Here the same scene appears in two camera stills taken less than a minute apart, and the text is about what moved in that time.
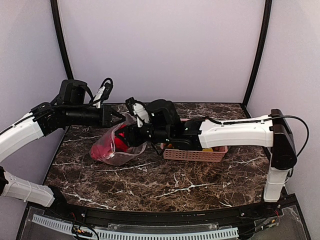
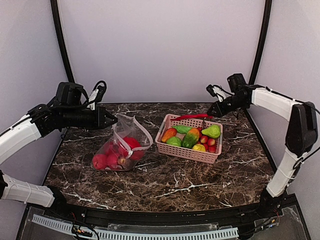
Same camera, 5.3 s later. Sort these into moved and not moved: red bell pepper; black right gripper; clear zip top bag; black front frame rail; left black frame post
Moved: clear zip top bag; black right gripper; red bell pepper
Not moved: black front frame rail; left black frame post
